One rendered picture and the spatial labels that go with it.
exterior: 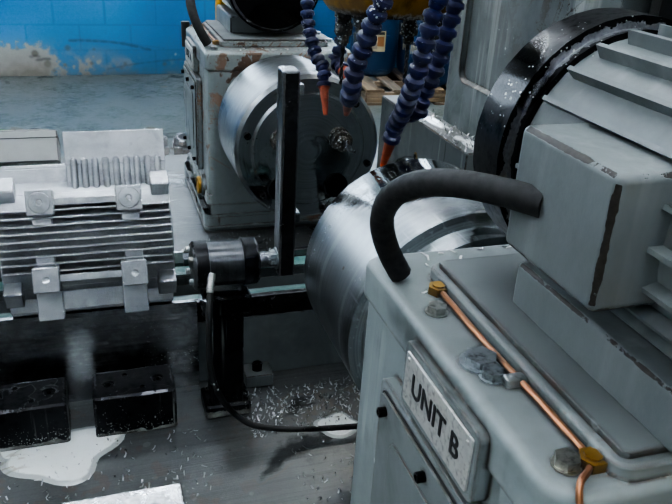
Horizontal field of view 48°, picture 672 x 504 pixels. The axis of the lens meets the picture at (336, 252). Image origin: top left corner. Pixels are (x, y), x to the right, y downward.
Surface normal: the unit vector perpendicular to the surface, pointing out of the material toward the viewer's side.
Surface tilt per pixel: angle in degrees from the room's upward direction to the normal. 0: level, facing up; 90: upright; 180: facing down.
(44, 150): 62
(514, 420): 0
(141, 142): 67
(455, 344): 0
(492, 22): 90
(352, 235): 54
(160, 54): 90
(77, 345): 90
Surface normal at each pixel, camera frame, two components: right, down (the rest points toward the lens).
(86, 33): 0.31, 0.42
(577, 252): -0.95, 0.08
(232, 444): 0.05, -0.90
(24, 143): 0.29, -0.06
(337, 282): -0.90, -0.18
